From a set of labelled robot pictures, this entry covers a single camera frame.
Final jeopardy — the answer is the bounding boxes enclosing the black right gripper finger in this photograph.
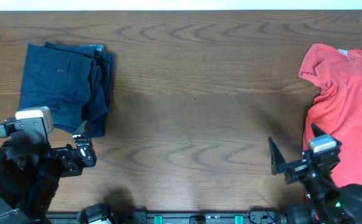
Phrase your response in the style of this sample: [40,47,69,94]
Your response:
[311,123,326,138]
[268,137,287,175]

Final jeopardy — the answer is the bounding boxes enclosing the navy blue shorts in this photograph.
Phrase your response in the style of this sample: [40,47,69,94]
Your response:
[18,44,95,133]

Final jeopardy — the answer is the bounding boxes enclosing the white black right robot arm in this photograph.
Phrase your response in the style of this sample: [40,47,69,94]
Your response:
[268,123,362,224]

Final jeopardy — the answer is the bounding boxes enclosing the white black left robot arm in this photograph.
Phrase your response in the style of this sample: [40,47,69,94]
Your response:
[0,118,97,223]

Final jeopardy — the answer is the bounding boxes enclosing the red t-shirt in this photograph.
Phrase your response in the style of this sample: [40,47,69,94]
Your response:
[298,43,362,188]

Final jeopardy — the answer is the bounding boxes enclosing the folded dark navy garment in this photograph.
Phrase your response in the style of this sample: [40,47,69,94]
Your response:
[45,42,114,138]

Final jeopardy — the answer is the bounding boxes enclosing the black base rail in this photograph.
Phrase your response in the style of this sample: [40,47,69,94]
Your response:
[47,203,288,224]

